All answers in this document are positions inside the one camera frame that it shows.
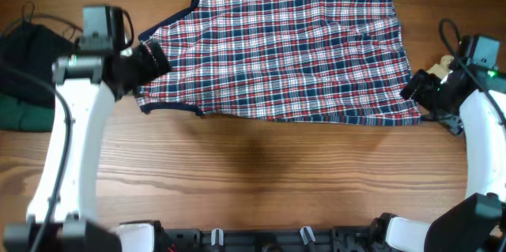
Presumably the black folded garment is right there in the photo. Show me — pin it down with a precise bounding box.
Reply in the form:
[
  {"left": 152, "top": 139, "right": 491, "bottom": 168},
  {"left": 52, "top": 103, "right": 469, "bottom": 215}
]
[{"left": 1, "top": 9, "right": 82, "bottom": 108}]

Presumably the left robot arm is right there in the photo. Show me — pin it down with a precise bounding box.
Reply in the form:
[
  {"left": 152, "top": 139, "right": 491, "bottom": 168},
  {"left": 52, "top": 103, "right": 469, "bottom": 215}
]
[{"left": 3, "top": 43, "right": 172, "bottom": 251}]

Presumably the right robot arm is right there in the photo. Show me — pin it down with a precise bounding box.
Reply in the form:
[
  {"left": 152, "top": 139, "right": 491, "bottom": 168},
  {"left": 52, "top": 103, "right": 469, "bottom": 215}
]
[{"left": 368, "top": 67, "right": 505, "bottom": 251}]

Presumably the green folded garment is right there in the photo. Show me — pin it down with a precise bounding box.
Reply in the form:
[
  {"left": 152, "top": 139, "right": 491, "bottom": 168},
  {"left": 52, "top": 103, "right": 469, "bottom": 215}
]
[{"left": 1, "top": 94, "right": 55, "bottom": 132}]

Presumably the beige garment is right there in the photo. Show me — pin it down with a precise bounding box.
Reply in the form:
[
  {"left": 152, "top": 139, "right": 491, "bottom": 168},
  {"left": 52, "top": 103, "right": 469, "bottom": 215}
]
[{"left": 427, "top": 55, "right": 454, "bottom": 80}]

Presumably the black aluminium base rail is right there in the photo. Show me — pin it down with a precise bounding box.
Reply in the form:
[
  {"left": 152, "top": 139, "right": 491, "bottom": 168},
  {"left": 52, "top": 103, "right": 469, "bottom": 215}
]
[{"left": 165, "top": 227, "right": 382, "bottom": 252}]

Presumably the red blue plaid garment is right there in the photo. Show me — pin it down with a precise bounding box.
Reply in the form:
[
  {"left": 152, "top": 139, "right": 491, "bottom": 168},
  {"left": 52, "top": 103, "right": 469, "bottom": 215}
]
[{"left": 136, "top": 0, "right": 421, "bottom": 126}]

